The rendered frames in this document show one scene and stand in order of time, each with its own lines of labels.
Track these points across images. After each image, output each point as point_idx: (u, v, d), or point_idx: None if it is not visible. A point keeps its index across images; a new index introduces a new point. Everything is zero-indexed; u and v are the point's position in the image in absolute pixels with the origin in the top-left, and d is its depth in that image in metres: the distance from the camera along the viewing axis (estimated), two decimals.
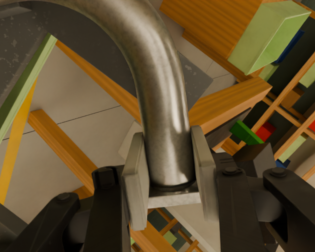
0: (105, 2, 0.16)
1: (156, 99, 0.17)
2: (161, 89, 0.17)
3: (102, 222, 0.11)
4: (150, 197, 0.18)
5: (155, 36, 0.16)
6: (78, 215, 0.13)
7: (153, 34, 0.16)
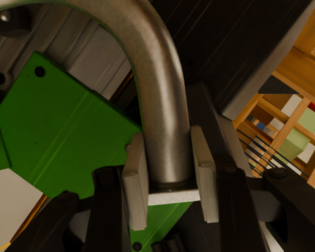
0: (107, 1, 0.17)
1: (155, 94, 0.18)
2: (160, 84, 0.17)
3: (102, 222, 0.11)
4: (149, 194, 0.18)
5: (154, 33, 0.17)
6: (78, 215, 0.13)
7: (153, 32, 0.17)
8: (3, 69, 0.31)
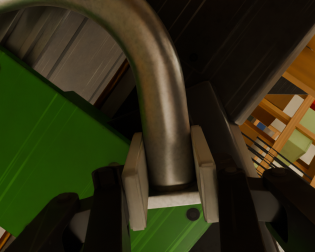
0: (109, 3, 0.17)
1: (156, 95, 0.17)
2: (160, 85, 0.17)
3: (102, 222, 0.11)
4: (149, 197, 0.18)
5: (155, 35, 0.17)
6: (78, 215, 0.13)
7: (154, 33, 0.17)
8: None
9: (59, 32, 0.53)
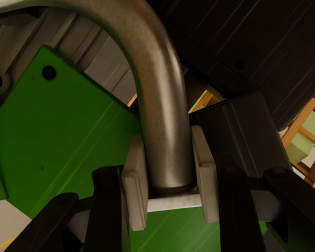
0: (108, 2, 0.17)
1: (156, 96, 0.17)
2: (161, 86, 0.17)
3: (102, 222, 0.11)
4: (149, 199, 0.17)
5: (155, 35, 0.17)
6: (78, 215, 0.13)
7: (154, 33, 0.17)
8: (0, 68, 0.23)
9: None
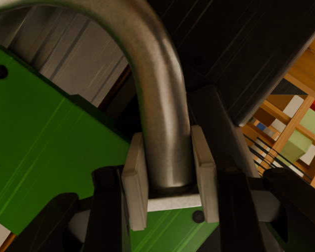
0: (108, 2, 0.17)
1: (156, 96, 0.17)
2: (161, 86, 0.17)
3: (102, 222, 0.11)
4: (149, 199, 0.17)
5: (155, 35, 0.17)
6: (78, 215, 0.13)
7: (154, 33, 0.17)
8: None
9: None
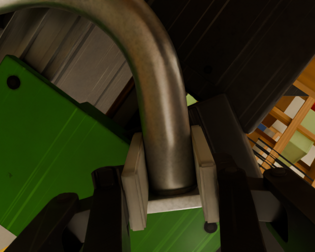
0: (108, 3, 0.17)
1: (156, 97, 0.17)
2: (161, 86, 0.17)
3: (102, 222, 0.11)
4: (150, 201, 0.17)
5: (155, 36, 0.17)
6: (77, 215, 0.13)
7: (154, 34, 0.17)
8: None
9: None
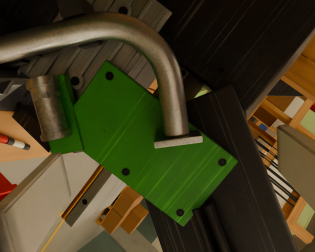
0: (144, 40, 0.33)
1: (168, 87, 0.34)
2: (171, 82, 0.34)
3: None
4: (165, 140, 0.34)
5: (168, 56, 0.33)
6: None
7: (167, 55, 0.33)
8: (78, 73, 0.40)
9: None
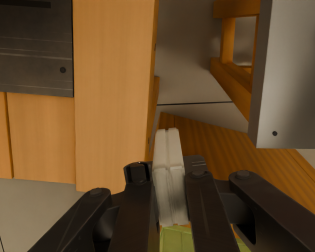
0: None
1: None
2: None
3: (130, 218, 0.11)
4: None
5: None
6: (111, 210, 0.13)
7: None
8: None
9: None
